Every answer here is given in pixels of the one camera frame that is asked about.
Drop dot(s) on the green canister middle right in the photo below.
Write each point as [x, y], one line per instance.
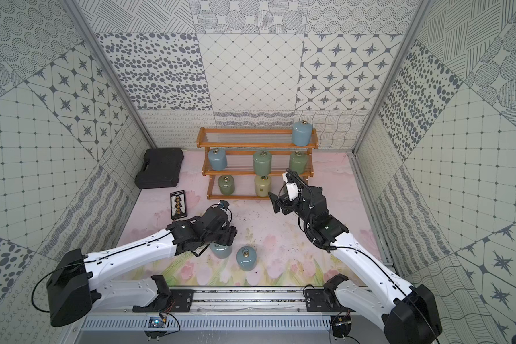
[298, 162]

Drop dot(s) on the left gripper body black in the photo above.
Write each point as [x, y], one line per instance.
[226, 234]

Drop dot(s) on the green canister middle centre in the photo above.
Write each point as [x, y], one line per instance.
[262, 163]

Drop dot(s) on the wooden three-tier shelf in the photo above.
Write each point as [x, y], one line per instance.
[240, 146]

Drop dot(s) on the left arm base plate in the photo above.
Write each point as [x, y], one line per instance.
[174, 301]

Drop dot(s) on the yellow canister bottom centre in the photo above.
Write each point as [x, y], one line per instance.
[262, 186]

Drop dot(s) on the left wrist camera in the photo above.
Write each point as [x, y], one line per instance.
[224, 205]

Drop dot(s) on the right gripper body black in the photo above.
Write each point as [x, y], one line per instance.
[295, 206]

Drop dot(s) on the black connector board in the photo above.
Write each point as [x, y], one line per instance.
[178, 205]

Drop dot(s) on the aluminium mounting rail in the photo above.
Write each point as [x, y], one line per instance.
[249, 299]

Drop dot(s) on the green canister bottom left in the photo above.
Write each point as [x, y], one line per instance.
[226, 185]

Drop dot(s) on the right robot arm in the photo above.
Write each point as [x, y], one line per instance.
[405, 312]

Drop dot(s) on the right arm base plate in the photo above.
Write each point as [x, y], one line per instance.
[319, 300]

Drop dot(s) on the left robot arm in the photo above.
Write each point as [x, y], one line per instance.
[81, 283]

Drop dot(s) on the black plastic tool case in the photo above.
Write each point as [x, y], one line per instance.
[161, 168]

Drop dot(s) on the green canister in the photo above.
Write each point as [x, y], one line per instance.
[226, 185]
[262, 163]
[298, 162]

